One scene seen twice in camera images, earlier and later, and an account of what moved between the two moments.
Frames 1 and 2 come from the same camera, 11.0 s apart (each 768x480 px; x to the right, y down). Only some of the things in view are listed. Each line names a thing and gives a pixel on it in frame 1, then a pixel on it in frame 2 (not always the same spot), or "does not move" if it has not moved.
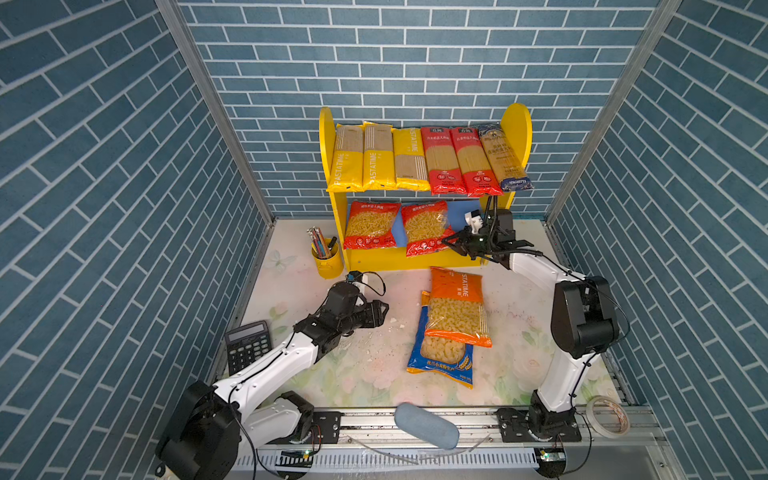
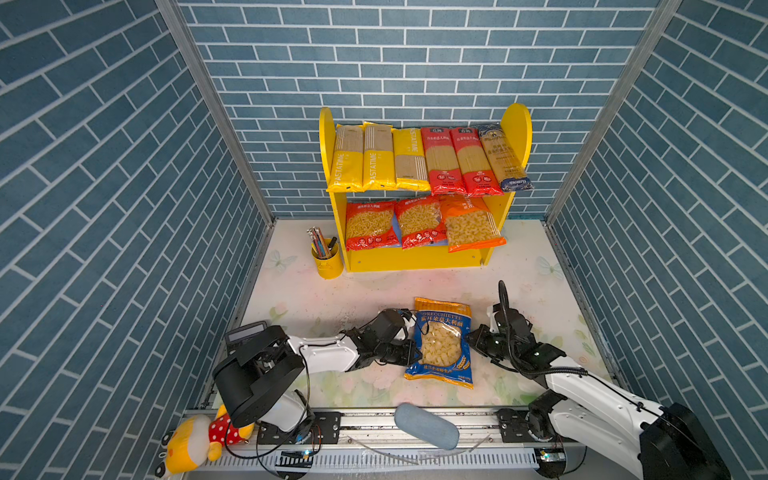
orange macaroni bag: x=457 y=308 to x=469 y=223
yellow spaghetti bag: x=411 y=169 does not move
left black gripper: x=374 y=317 to x=408 y=358
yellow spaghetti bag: x=347 y=173 does not move
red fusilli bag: x=370 y=225 does not move
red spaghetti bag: x=445 y=171 does not move
